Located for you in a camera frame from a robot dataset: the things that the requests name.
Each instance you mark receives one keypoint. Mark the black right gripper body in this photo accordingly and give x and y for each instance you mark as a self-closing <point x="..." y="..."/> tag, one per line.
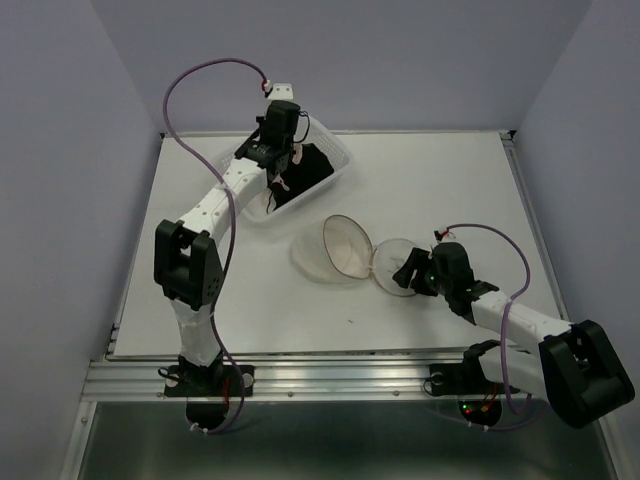
<point x="440" y="284"/>

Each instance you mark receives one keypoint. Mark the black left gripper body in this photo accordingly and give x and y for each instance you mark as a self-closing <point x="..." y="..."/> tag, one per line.
<point x="289" y="148"/>

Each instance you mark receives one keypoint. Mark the black bra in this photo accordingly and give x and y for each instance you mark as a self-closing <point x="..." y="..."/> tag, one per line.
<point x="317" y="168"/>

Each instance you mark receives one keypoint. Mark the white mesh laundry bag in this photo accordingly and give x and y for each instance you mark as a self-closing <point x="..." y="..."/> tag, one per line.
<point x="338" y="250"/>

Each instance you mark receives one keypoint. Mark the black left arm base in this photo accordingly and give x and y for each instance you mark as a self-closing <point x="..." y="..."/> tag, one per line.
<point x="214" y="395"/>

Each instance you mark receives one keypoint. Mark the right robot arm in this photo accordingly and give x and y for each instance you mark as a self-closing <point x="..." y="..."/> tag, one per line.
<point x="573" y="367"/>

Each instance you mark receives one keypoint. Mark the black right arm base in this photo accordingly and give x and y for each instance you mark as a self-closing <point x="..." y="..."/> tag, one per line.
<point x="480" y="407"/>

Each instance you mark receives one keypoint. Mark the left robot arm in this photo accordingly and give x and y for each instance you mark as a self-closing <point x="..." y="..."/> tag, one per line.
<point x="187" y="265"/>

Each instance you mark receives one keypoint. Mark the white perforated plastic basket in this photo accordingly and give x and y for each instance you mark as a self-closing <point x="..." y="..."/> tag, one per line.
<point x="244" y="183"/>

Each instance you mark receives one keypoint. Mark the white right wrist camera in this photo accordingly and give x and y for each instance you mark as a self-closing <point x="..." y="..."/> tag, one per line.
<point x="444" y="234"/>

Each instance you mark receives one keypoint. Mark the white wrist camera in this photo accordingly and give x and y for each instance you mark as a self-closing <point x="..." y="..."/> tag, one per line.
<point x="444" y="234"/>
<point x="274" y="91"/>

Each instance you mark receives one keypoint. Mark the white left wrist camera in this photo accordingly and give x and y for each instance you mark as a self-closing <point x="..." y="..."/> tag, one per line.
<point x="274" y="91"/>

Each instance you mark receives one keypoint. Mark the aluminium front rail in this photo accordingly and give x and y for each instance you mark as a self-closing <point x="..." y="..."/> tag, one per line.
<point x="286" y="378"/>

